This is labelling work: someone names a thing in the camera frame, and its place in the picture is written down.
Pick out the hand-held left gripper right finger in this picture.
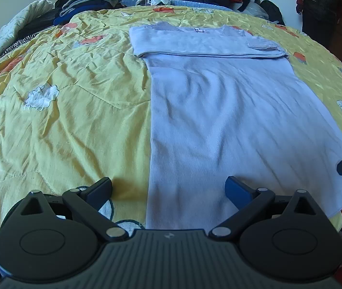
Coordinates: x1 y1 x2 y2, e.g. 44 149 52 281
208 176 324 242

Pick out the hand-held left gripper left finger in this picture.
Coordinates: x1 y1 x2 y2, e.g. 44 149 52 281
19 177 128 242

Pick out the white long-sleeve shirt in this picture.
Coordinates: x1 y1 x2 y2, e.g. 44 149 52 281
128 22 342 231

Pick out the pile of dark folded clothes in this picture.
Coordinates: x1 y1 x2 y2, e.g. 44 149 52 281
53 0 124 26

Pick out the yellow printed quilt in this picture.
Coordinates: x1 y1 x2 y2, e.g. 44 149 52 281
0 4 342 247

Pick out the black white striped cloth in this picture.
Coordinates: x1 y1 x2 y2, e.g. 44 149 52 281
0 33 42 61

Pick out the black bag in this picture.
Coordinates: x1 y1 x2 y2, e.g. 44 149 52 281
259 0 286 26

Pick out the clear plastic bag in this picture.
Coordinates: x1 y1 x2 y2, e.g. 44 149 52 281
246 1 268 19

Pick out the light blue knitted blanket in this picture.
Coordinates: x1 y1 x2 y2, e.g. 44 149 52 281
119 0 229 11

